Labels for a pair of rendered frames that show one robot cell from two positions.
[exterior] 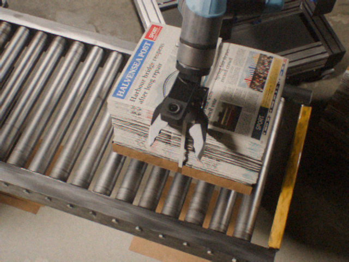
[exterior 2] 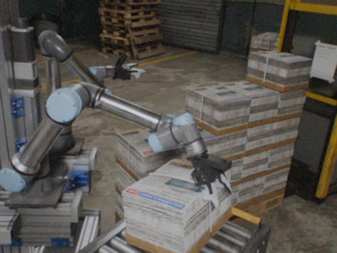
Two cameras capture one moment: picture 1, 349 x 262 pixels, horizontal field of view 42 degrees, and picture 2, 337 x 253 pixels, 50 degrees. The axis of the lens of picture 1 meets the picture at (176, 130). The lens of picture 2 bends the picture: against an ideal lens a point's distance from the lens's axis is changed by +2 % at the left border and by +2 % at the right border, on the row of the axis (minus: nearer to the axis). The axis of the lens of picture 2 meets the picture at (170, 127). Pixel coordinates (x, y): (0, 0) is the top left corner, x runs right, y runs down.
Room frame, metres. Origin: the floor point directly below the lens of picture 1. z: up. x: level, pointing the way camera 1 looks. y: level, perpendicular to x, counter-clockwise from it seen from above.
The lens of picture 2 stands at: (0.36, 1.16, 1.80)
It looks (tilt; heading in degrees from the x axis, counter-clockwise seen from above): 23 degrees down; 284
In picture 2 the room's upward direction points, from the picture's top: 4 degrees clockwise
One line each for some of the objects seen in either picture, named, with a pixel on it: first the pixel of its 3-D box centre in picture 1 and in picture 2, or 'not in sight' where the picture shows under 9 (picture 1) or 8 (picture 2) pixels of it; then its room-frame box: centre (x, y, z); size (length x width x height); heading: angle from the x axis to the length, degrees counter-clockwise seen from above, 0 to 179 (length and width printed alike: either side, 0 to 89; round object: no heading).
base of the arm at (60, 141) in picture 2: not in sight; (62, 137); (1.47, -0.57, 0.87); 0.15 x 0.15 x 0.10
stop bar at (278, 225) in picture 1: (291, 172); (217, 203); (0.48, -0.31, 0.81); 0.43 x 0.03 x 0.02; 162
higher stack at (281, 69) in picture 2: not in sight; (266, 132); (0.26, -1.73, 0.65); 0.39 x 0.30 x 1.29; 140
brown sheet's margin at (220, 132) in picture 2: not in sight; (215, 120); (0.65, -1.27, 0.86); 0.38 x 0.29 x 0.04; 140
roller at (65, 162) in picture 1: (89, 114); not in sight; (0.68, 0.26, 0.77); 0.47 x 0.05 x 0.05; 162
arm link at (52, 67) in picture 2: not in sight; (53, 78); (1.56, -0.67, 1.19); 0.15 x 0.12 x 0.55; 134
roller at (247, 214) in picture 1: (260, 165); (206, 217); (0.51, -0.24, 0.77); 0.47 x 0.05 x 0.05; 162
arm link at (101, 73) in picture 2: not in sight; (97, 73); (1.37, -0.85, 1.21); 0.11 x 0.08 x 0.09; 44
